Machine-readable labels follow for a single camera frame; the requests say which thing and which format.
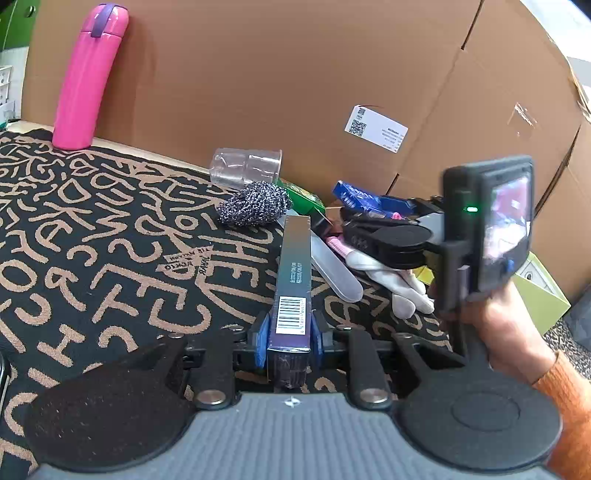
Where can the white shipping label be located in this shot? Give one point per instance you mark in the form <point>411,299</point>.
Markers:
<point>376,128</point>

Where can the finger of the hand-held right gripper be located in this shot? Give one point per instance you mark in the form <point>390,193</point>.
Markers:
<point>392,242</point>
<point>425,205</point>

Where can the clear plastic cup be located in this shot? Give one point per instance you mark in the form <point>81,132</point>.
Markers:
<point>244,168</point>

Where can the light green box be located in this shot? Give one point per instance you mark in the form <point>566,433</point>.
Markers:
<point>545,304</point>

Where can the white basket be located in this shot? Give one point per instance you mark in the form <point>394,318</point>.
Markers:
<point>4,92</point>

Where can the person's right hand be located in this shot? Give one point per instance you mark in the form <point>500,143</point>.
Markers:
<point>508,323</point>

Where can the green cabinet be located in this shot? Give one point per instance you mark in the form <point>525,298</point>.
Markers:
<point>14,18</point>

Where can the large cardboard box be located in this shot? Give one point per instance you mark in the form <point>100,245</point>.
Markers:
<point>277,69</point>

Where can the blue box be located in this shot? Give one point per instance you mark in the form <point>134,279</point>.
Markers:
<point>358,193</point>

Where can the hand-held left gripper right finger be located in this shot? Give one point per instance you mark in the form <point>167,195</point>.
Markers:
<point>318,339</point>

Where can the steel wool scrubber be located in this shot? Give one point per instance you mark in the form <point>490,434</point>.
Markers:
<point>254,203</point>

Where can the clear plastic tube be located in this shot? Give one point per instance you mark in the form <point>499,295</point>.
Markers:
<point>337,277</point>

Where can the pink small item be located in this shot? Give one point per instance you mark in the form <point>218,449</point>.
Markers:
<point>339,244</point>

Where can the black patterned mat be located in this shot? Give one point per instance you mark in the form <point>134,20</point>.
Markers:
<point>92,230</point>

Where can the long dark box with barcode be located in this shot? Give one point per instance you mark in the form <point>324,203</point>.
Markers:
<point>292,286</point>

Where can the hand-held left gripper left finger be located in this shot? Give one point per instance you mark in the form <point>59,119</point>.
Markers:
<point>260,342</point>

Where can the green packet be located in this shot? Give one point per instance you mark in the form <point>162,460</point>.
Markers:
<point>304,198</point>

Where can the person's right forearm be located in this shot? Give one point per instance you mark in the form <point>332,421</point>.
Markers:
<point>570,406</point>

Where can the white glove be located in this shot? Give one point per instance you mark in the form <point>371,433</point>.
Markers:
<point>392,281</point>

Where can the pink bottle with purple lid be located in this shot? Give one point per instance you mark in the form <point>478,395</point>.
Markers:
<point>87,78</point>

